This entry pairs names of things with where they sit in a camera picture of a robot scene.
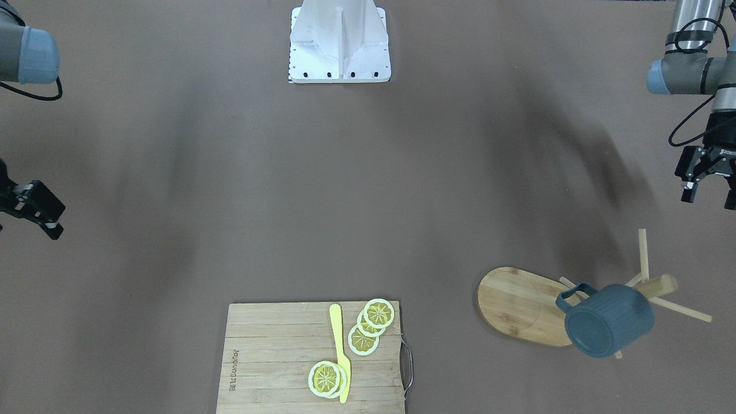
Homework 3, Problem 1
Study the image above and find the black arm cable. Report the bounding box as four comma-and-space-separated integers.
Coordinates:
0, 0, 63, 102
667, 17, 731, 147

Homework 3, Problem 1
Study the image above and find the bamboo cutting board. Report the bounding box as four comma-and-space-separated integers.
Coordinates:
216, 300, 413, 413

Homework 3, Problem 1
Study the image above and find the white metal mounting base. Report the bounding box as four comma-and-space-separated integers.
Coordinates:
287, 1, 392, 84

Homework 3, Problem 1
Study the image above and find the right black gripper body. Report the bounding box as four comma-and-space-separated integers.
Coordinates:
1, 158, 18, 218

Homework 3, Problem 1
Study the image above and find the lemon slice middle stack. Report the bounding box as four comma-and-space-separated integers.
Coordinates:
356, 310, 386, 338

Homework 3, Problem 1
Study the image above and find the lemon slice lower stack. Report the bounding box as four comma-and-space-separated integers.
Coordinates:
348, 325, 380, 356

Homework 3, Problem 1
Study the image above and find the dark teal ribbed mug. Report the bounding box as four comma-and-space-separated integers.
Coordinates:
555, 283, 656, 358

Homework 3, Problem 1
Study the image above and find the lemon slice under pair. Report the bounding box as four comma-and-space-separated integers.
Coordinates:
326, 365, 349, 399

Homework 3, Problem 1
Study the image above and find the yellow plastic knife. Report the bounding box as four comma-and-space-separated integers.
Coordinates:
329, 303, 352, 404

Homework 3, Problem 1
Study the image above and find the lemon slice top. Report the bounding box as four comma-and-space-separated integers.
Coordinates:
363, 298, 395, 329

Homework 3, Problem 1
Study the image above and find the wooden cup storage rack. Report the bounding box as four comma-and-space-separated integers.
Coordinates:
477, 229, 712, 347

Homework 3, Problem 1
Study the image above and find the lemon slice stack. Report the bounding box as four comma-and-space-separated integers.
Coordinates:
348, 325, 380, 356
356, 310, 386, 338

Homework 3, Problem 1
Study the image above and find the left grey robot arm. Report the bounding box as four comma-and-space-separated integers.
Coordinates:
647, 1, 735, 210

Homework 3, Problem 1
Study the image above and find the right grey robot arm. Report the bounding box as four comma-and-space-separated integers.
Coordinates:
1, 1, 66, 240

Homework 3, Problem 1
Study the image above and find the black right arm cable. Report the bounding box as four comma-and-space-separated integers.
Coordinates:
0, 0, 63, 102

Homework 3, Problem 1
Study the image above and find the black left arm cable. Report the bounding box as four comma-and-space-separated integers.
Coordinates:
667, 17, 731, 147

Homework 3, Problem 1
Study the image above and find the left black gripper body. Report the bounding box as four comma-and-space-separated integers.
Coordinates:
703, 111, 735, 162

